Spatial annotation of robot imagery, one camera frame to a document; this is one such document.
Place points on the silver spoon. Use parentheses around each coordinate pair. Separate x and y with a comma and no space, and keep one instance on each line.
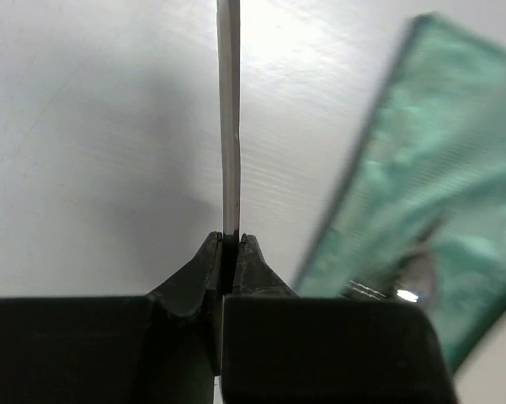
(417,279)

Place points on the green satin placemat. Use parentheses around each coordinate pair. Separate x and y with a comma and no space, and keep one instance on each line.
(429,172)

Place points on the silver fork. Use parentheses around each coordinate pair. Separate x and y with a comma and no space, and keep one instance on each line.
(357,290)

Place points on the silver slotted spatula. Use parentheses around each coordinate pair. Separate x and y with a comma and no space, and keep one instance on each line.
(229,63)

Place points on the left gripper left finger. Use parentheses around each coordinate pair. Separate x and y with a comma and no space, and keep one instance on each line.
(153,348)

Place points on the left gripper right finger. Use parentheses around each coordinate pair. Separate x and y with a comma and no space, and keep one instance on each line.
(281,348)

